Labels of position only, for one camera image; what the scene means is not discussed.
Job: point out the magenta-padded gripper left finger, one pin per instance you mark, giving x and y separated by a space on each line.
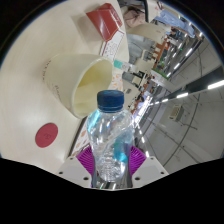
73 170

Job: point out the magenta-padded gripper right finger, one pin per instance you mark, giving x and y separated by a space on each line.
150 170

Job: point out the clear blue-capped water bottle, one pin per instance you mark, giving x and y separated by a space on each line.
106 140

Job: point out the flat round red coaster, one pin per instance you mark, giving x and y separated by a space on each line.
46 135

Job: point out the ceiling air conditioner unit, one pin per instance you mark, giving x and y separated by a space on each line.
175 112

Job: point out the cream paper cup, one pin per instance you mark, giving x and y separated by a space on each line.
63 80

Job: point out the ceiling lights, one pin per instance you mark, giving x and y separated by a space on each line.
216 84

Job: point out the white card with red border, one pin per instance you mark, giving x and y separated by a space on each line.
111 46

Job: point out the beige chair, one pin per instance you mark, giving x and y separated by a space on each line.
146 32

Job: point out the person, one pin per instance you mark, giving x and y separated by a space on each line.
176 20

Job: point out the red cardboard box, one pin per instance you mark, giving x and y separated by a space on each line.
105 20

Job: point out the pink bag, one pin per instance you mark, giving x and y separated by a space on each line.
134 17

